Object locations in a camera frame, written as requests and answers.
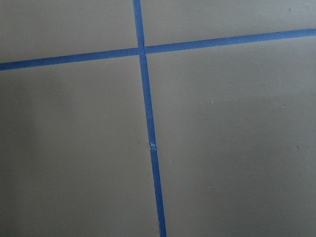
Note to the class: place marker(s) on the blue tape line lengthwise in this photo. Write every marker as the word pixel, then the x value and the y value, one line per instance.
pixel 149 116

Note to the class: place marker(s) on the blue tape line crosswise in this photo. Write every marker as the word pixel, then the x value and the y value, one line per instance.
pixel 157 49

